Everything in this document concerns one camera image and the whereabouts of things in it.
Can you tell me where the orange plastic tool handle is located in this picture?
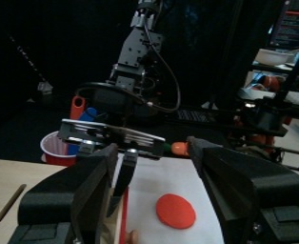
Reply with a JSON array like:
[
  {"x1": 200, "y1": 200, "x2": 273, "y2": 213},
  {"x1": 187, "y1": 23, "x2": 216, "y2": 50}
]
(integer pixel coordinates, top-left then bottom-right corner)
[{"x1": 68, "y1": 95, "x2": 88, "y2": 121}]

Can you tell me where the black slanted pole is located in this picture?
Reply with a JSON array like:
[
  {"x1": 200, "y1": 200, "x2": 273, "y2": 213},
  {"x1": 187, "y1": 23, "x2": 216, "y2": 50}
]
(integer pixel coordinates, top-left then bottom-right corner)
[{"x1": 277, "y1": 34, "x2": 299, "y2": 103}]

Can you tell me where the thin white frame cord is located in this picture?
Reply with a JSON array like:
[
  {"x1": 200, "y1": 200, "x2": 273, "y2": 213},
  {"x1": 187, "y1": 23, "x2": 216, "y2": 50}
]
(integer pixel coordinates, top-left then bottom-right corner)
[{"x1": 8, "y1": 33, "x2": 47, "y2": 84}]

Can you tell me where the white cutting board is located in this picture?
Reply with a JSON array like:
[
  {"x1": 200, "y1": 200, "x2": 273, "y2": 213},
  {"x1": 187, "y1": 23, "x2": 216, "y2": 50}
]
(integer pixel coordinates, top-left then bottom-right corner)
[{"x1": 112, "y1": 152, "x2": 227, "y2": 244}]

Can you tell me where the white background shelf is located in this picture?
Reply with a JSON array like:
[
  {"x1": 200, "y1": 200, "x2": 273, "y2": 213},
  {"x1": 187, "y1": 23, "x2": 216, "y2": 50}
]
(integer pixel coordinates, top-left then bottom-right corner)
[{"x1": 239, "y1": 61, "x2": 299, "y2": 108}]

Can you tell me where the flat red dough disc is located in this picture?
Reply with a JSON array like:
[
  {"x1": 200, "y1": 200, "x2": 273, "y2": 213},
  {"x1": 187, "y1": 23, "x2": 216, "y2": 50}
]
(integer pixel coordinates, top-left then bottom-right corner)
[{"x1": 155, "y1": 193, "x2": 199, "y2": 231}]

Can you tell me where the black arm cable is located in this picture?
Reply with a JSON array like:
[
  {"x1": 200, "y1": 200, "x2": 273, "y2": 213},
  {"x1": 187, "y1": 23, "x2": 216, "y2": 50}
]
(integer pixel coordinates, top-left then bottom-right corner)
[{"x1": 144, "y1": 23, "x2": 183, "y2": 113}]

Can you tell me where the dark poster with red stripe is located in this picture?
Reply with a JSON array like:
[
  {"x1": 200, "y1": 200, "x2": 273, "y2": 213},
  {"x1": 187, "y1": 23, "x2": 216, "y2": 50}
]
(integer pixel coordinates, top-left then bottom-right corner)
[{"x1": 268, "y1": 0, "x2": 299, "y2": 51}]

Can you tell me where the white bowl on shelf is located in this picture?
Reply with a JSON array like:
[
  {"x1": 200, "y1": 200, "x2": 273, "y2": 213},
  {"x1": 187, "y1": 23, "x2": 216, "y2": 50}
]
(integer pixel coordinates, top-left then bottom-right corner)
[{"x1": 256, "y1": 48, "x2": 295, "y2": 66}]

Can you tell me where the silver frame bracket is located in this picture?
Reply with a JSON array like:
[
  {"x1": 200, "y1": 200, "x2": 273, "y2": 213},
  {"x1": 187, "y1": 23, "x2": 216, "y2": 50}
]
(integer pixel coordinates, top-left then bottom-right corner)
[{"x1": 36, "y1": 80, "x2": 55, "y2": 95}]

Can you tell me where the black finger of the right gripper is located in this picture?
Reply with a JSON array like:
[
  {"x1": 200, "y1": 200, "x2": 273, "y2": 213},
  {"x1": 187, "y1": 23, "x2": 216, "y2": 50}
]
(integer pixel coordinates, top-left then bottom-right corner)
[
  {"x1": 76, "y1": 140, "x2": 96, "y2": 157},
  {"x1": 108, "y1": 149, "x2": 139, "y2": 217}
]

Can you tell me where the orange toy carrot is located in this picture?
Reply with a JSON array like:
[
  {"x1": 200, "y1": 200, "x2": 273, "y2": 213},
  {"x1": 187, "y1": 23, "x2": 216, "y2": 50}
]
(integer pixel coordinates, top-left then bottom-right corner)
[{"x1": 161, "y1": 141, "x2": 192, "y2": 157}]

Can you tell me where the wooden drawer box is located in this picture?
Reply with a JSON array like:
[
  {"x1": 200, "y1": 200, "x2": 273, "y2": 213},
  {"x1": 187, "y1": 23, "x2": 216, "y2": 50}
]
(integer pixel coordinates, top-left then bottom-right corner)
[{"x1": 0, "y1": 157, "x2": 80, "y2": 244}]

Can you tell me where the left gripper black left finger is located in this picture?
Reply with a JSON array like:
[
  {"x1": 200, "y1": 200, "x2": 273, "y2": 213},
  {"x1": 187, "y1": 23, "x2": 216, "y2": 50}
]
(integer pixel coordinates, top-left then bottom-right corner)
[{"x1": 17, "y1": 143, "x2": 120, "y2": 244}]

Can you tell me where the red pink tool container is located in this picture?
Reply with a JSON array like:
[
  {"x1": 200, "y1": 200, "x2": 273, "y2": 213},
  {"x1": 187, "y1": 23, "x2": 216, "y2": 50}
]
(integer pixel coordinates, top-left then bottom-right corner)
[{"x1": 40, "y1": 130, "x2": 79, "y2": 168}]

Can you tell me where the wooden drawer with red front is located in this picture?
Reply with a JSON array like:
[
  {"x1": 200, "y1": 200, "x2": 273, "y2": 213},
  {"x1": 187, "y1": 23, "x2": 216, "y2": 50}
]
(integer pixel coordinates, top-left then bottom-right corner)
[{"x1": 96, "y1": 186, "x2": 141, "y2": 244}]

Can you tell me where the blue plastic tool handle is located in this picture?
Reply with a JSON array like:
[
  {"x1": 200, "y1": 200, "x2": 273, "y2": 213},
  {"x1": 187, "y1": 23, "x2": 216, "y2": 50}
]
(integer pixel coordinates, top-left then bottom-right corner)
[{"x1": 67, "y1": 107, "x2": 97, "y2": 156}]

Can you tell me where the red round background object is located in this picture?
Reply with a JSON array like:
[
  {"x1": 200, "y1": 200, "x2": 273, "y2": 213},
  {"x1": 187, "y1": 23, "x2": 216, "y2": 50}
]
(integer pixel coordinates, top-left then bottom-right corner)
[{"x1": 263, "y1": 75, "x2": 283, "y2": 93}]

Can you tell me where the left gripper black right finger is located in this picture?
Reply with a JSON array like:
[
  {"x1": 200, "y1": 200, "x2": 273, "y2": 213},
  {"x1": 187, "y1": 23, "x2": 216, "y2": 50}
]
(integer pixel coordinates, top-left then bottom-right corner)
[{"x1": 187, "y1": 136, "x2": 299, "y2": 244}]

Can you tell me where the white text label sticker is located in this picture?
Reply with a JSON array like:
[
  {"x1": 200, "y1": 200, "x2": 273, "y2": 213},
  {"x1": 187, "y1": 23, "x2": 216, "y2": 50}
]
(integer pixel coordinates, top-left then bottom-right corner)
[{"x1": 176, "y1": 109, "x2": 213, "y2": 123}]

